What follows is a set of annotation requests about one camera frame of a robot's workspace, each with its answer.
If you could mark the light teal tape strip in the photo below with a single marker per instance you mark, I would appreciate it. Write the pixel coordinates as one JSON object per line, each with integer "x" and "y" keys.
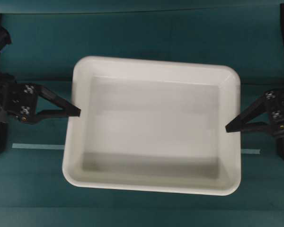
{"x": 61, "y": 147}

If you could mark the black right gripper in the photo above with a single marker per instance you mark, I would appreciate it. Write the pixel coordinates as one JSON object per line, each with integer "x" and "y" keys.
{"x": 273, "y": 104}

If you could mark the white plastic tray case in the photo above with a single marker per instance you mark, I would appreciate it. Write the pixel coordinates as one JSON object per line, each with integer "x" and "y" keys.
{"x": 155, "y": 126}

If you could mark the teal table cloth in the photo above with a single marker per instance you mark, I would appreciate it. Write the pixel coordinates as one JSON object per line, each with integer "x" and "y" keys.
{"x": 44, "y": 50}

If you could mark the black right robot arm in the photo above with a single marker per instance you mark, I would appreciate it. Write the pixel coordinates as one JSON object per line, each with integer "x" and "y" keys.
{"x": 266, "y": 113}

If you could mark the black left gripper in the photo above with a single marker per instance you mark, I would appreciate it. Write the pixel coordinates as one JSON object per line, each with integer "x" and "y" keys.
{"x": 21, "y": 102}

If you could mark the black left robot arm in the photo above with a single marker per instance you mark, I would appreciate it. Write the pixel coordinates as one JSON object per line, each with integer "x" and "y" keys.
{"x": 42, "y": 104}

